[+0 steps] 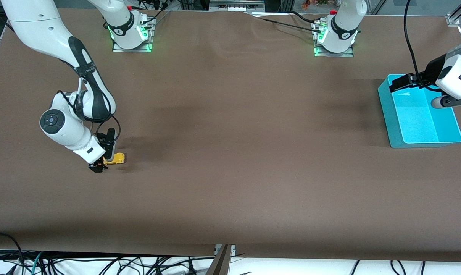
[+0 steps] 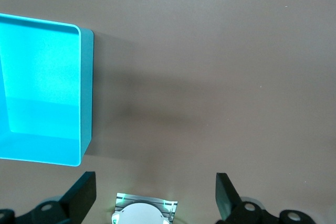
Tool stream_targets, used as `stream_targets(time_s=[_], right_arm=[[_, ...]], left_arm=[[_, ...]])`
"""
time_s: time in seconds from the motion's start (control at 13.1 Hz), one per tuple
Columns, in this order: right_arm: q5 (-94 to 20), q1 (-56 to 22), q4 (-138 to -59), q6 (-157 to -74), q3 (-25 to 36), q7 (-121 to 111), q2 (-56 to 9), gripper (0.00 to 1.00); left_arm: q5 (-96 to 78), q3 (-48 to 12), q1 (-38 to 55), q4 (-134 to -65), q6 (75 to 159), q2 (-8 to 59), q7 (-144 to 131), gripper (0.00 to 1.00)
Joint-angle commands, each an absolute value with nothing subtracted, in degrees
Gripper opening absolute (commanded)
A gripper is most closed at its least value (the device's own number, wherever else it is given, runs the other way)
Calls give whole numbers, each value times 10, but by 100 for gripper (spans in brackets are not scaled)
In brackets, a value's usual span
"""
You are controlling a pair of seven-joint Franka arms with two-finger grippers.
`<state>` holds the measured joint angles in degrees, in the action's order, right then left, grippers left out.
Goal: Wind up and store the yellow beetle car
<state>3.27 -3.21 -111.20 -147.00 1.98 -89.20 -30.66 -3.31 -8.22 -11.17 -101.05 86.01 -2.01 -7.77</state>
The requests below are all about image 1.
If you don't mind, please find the brown table cover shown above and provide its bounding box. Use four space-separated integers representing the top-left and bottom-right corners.
0 7 461 263

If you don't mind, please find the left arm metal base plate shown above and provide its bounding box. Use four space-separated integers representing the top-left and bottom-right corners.
314 21 355 58

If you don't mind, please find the teal plastic bin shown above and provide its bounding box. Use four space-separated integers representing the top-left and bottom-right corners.
378 74 461 149

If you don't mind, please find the long black base cable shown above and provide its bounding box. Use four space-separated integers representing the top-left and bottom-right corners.
245 11 324 34

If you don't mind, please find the silver metal bracket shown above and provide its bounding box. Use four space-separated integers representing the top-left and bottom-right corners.
214 244 237 256

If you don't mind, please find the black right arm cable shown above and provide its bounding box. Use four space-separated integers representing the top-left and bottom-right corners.
58 74 121 147

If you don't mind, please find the yellow beetle toy car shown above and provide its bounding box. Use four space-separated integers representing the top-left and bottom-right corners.
103 152 126 165

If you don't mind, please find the dark metal table strut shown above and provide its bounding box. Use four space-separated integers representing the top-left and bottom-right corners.
206 245 232 275

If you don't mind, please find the short black base cable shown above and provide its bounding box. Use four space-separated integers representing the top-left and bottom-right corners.
290 11 322 24

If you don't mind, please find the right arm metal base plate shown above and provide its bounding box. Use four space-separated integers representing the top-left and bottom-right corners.
112 17 155 53

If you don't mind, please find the black right base cable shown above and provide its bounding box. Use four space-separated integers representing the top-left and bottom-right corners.
139 0 172 27

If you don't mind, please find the white power strip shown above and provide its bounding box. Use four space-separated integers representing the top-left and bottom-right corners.
210 0 265 12

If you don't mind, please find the black looped floor cable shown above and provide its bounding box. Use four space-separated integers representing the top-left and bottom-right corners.
0 232 23 264

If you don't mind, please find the orange background object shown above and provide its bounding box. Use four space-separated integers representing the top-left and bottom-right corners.
301 0 330 10

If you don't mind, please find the teal floor cable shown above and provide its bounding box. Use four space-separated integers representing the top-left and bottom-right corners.
31 251 44 275

